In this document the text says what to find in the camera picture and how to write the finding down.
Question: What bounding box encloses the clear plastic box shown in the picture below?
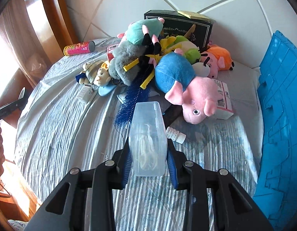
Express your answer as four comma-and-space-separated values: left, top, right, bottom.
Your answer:
129, 101, 167, 177

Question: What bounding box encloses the striped bed sheet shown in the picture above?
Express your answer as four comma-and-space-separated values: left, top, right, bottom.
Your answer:
13, 37, 264, 231

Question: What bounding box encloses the blue plastic storage crate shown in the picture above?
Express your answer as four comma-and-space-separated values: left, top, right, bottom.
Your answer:
253, 31, 297, 230

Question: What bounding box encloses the small white box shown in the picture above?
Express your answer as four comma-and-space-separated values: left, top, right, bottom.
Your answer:
76, 85, 97, 104

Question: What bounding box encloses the small white bottle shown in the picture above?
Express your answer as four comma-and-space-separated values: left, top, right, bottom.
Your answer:
166, 127, 186, 144

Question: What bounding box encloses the small sailor doll plush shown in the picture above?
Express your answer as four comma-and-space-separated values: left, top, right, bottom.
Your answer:
75, 60, 111, 87

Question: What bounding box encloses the pink snack can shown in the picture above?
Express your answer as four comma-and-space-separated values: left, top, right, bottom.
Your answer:
63, 41, 95, 56

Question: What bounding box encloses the pink white tissue pack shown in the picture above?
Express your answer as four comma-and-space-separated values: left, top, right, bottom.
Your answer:
214, 79, 234, 120

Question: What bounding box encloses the black umbrella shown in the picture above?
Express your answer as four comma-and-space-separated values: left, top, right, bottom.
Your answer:
163, 104, 182, 129

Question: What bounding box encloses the grey plush toy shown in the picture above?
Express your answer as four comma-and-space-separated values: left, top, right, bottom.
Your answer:
108, 41, 146, 86

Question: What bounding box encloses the blue bottle brush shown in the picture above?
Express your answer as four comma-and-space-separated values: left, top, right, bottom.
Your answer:
114, 73, 151, 128

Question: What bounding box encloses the blue shirt pig plush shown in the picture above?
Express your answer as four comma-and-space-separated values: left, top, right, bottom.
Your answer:
155, 52, 222, 125

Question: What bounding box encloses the teal pig plush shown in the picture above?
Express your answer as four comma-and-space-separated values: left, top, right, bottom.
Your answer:
117, 17, 165, 45

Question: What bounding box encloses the orange dress pig plush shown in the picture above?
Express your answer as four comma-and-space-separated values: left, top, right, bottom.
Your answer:
201, 44, 234, 79

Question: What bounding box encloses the green frog plush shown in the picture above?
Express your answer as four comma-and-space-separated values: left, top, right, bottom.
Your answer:
160, 35, 201, 65

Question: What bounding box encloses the black gift box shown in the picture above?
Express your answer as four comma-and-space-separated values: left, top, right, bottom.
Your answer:
144, 10, 215, 52

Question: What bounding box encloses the yellow paper pad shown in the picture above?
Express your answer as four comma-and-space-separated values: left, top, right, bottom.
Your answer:
177, 10, 210, 21

